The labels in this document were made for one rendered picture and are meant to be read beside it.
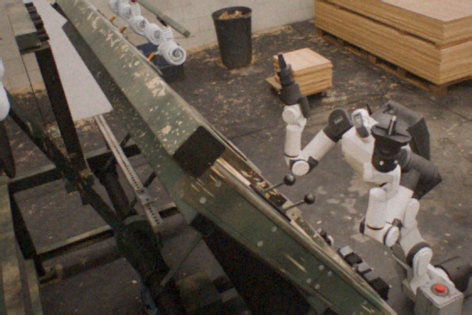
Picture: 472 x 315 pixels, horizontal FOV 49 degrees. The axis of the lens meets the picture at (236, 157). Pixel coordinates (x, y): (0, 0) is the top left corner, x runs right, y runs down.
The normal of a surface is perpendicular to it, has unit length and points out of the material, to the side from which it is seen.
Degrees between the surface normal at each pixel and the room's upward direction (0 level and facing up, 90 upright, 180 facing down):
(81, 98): 90
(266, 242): 90
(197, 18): 90
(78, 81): 90
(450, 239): 0
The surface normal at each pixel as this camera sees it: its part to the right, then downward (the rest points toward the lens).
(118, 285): -0.11, -0.85
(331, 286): 0.42, 0.44
